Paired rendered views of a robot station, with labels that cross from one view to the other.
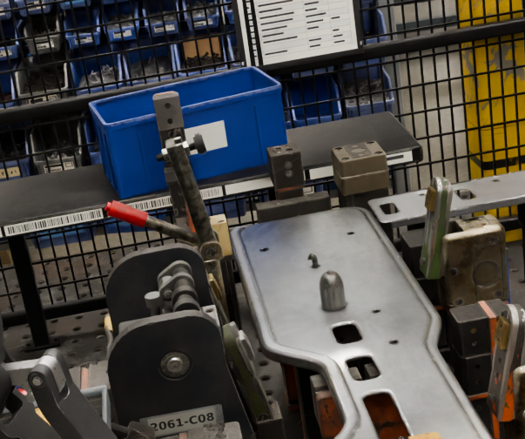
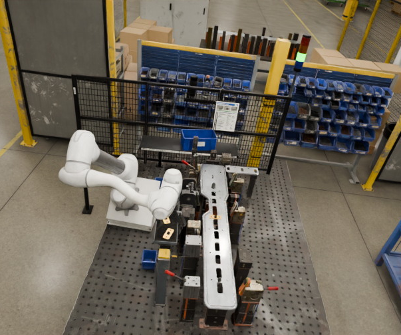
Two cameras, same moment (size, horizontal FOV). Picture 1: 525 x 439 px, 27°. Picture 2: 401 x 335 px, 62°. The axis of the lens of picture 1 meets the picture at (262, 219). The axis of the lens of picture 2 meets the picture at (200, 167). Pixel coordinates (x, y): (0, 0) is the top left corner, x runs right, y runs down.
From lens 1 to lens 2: 1.34 m
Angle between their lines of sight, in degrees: 13
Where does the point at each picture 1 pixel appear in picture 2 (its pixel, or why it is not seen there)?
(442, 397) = (223, 210)
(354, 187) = (224, 161)
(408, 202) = (232, 168)
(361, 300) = (217, 188)
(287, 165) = (213, 154)
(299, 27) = (224, 125)
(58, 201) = (171, 146)
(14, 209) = (163, 145)
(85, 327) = (167, 164)
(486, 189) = (245, 169)
